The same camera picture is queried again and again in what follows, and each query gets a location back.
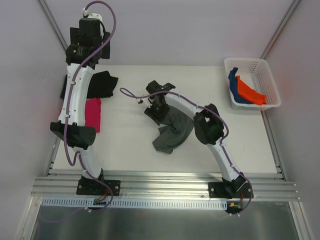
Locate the grey t shirt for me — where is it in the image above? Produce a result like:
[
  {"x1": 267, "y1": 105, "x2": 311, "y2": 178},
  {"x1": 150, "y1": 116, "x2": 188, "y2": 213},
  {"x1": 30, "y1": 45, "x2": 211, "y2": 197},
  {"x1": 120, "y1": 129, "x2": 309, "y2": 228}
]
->
[{"x1": 152, "y1": 106, "x2": 194, "y2": 155}]

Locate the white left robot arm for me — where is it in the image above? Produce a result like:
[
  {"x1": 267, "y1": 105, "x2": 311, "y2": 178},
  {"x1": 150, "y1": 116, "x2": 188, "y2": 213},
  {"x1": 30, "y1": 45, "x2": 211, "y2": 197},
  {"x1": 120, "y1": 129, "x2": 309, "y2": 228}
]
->
[{"x1": 50, "y1": 17, "x2": 109, "y2": 195}]

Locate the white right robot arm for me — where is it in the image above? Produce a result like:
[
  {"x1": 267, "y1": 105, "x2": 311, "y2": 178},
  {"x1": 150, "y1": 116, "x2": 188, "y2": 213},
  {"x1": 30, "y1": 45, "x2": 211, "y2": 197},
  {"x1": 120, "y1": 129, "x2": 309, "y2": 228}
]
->
[{"x1": 144, "y1": 80, "x2": 253, "y2": 199}]

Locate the black folded t shirt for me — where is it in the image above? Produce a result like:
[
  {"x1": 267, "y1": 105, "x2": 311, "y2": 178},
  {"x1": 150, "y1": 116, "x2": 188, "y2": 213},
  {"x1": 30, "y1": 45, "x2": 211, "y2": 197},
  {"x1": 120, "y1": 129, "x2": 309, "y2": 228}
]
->
[{"x1": 59, "y1": 70, "x2": 119, "y2": 99}]

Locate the pink folded t shirt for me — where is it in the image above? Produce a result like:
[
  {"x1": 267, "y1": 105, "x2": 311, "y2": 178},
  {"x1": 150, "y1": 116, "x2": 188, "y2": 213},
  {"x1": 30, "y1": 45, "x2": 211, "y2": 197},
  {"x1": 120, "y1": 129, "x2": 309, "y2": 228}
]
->
[{"x1": 84, "y1": 98, "x2": 102, "y2": 133}]

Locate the blue t shirt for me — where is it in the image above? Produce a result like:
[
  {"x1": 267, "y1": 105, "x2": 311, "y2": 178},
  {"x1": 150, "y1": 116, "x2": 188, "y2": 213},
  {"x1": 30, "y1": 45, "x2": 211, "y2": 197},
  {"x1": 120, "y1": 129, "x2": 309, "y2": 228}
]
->
[{"x1": 228, "y1": 67, "x2": 252, "y2": 105}]

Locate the orange t shirt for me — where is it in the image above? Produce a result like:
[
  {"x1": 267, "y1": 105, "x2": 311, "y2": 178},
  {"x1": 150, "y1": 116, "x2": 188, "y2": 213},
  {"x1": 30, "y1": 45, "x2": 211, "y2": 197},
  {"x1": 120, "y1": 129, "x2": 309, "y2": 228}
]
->
[{"x1": 236, "y1": 75, "x2": 267, "y2": 106}]

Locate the white plastic basket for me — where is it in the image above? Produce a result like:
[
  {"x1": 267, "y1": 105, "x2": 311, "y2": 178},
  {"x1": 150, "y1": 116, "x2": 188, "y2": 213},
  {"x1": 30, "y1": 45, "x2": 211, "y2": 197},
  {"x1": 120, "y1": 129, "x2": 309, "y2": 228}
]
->
[{"x1": 224, "y1": 57, "x2": 282, "y2": 111}]

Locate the left aluminium corner post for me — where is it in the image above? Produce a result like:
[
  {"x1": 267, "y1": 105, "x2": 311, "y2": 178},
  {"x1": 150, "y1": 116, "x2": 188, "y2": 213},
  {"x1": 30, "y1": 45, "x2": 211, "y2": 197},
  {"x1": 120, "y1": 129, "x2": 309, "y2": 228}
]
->
[{"x1": 37, "y1": 0, "x2": 81, "y2": 72}]

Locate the aluminium corner post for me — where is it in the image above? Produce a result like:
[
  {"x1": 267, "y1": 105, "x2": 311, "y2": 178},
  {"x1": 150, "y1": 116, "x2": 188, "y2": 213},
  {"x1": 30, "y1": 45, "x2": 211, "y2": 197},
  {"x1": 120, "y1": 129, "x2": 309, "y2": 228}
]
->
[
  {"x1": 37, "y1": 0, "x2": 81, "y2": 72},
  {"x1": 260, "y1": 0, "x2": 303, "y2": 60}
]

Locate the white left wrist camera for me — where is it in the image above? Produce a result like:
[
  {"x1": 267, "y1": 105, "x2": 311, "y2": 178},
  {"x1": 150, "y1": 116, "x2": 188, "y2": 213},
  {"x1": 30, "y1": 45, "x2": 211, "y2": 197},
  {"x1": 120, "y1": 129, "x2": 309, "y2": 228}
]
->
[{"x1": 82, "y1": 8, "x2": 103, "y2": 22}]

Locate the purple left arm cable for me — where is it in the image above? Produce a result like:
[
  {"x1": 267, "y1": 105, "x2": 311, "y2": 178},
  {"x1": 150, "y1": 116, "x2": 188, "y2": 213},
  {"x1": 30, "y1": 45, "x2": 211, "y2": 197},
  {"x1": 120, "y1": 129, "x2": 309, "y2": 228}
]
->
[{"x1": 37, "y1": 0, "x2": 118, "y2": 223}]

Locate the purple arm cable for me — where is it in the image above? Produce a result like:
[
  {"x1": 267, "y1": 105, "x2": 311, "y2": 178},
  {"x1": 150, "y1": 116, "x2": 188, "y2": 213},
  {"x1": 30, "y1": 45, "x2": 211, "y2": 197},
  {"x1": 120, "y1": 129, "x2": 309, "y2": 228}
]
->
[
  {"x1": 37, "y1": 0, "x2": 118, "y2": 223},
  {"x1": 119, "y1": 87, "x2": 254, "y2": 218}
]

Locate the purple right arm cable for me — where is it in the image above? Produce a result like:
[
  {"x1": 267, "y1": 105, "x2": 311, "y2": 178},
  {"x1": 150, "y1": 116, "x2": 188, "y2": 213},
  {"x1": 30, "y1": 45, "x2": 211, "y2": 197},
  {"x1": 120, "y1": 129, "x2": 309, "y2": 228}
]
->
[{"x1": 119, "y1": 87, "x2": 254, "y2": 218}]

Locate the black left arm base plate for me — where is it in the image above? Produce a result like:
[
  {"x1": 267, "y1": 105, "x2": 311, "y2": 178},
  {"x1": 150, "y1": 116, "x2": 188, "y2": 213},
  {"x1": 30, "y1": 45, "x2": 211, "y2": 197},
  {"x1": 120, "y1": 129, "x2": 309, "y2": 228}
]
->
[{"x1": 76, "y1": 176, "x2": 121, "y2": 196}]

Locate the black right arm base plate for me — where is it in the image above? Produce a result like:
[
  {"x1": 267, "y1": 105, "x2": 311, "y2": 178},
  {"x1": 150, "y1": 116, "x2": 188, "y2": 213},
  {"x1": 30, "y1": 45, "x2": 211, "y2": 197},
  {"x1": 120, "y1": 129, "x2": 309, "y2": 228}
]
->
[{"x1": 208, "y1": 177, "x2": 253, "y2": 199}]

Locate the white slotted cable duct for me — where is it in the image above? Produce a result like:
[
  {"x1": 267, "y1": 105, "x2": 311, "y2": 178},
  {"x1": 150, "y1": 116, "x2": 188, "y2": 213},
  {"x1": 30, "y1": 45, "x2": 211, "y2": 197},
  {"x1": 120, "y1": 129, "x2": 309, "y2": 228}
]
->
[{"x1": 41, "y1": 197, "x2": 227, "y2": 211}]

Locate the aluminium mounting rail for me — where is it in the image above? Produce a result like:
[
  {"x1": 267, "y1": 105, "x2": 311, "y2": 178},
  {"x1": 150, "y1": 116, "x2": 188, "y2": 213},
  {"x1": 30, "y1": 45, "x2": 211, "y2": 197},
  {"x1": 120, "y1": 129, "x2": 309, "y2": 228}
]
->
[{"x1": 31, "y1": 169, "x2": 302, "y2": 202}]

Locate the right aluminium corner post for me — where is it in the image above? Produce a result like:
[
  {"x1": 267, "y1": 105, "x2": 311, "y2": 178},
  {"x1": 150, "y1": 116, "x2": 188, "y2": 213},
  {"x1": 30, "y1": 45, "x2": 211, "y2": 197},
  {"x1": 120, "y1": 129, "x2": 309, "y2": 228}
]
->
[{"x1": 260, "y1": 0, "x2": 303, "y2": 60}]

